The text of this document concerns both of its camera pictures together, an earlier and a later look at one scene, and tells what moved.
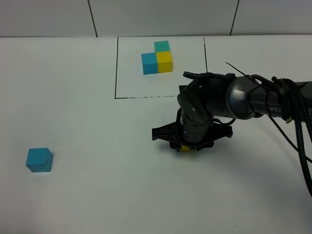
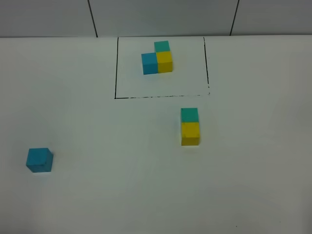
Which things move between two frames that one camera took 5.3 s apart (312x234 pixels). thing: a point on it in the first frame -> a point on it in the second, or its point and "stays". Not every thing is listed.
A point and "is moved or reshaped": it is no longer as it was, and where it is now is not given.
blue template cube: [149, 63] stays
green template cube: [160, 46] stays
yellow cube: [187, 149] is moved or reshaped
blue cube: [39, 160] stays
